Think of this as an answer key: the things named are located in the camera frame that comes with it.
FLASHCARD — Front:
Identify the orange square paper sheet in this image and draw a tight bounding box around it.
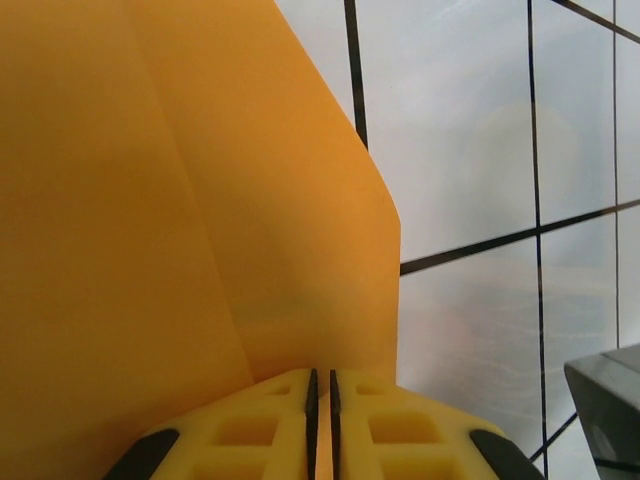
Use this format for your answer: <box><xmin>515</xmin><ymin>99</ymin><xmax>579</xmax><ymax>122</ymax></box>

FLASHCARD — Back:
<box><xmin>0</xmin><ymin>0</ymin><xmax>404</xmax><ymax>480</ymax></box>

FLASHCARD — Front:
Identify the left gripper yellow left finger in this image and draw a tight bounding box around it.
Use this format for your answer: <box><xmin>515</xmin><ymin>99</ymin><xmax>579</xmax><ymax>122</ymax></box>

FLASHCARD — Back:
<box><xmin>102</xmin><ymin>367</ymin><xmax>321</xmax><ymax>480</ymax></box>

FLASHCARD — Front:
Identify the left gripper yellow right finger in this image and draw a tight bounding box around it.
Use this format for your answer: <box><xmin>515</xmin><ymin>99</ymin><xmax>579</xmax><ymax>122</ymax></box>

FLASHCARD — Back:
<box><xmin>327</xmin><ymin>367</ymin><xmax>547</xmax><ymax>480</ymax></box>

